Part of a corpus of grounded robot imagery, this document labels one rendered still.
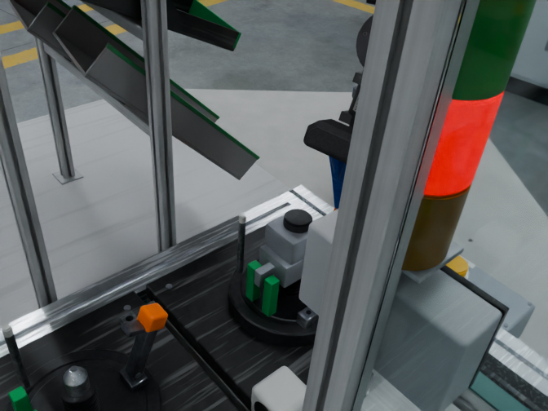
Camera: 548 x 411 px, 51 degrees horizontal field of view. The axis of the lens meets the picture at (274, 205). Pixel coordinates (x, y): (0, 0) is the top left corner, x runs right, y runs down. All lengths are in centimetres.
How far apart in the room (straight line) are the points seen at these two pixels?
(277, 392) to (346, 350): 25
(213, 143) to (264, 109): 52
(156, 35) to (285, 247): 26
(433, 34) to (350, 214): 10
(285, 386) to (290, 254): 13
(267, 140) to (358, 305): 88
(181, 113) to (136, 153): 41
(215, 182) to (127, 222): 18
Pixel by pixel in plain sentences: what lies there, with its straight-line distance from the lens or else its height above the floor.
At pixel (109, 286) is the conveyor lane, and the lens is 72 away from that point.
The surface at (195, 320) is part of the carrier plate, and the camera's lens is 66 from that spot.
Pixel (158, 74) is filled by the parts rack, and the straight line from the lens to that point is 65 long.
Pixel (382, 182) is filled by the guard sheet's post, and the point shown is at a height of 132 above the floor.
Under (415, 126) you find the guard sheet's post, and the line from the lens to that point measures 24.
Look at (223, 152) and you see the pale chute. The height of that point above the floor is 104.
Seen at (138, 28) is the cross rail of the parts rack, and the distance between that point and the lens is 66.
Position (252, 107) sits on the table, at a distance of 129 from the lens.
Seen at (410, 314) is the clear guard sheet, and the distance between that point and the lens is 30.
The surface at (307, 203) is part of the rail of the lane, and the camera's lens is 85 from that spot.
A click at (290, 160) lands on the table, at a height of 86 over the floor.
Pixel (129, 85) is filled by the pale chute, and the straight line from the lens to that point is 68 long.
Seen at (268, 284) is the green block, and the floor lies 104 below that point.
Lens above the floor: 147
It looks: 38 degrees down
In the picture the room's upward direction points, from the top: 5 degrees clockwise
